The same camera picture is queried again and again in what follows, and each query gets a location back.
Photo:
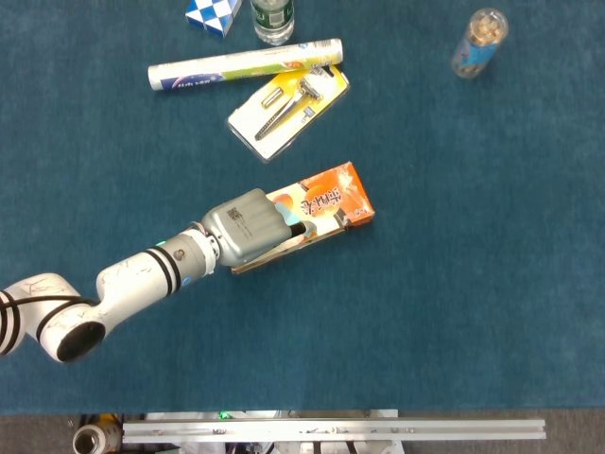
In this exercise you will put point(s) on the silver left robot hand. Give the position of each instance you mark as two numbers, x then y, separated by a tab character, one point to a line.
250	227

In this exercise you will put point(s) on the orange snack box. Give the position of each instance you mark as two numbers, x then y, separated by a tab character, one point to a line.
331	198

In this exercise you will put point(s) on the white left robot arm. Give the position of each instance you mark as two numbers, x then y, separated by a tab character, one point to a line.
127	284

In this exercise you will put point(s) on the white yellow tube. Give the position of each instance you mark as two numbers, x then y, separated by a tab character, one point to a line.
236	66

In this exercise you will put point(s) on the green capped plastic bottle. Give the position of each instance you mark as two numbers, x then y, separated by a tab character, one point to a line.
273	23

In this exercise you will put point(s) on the clear plastic snack canister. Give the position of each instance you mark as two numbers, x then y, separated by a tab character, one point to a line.
477	45

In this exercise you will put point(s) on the razor in yellow blister pack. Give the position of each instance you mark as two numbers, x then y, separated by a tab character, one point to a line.
283	118

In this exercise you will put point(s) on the blue felt table cloth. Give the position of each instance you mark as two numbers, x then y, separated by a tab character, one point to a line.
425	307

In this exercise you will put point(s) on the blue white snake cube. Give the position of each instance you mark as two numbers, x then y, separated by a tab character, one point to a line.
212	14

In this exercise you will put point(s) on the aluminium profile rail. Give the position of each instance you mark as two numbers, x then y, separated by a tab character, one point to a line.
331	430

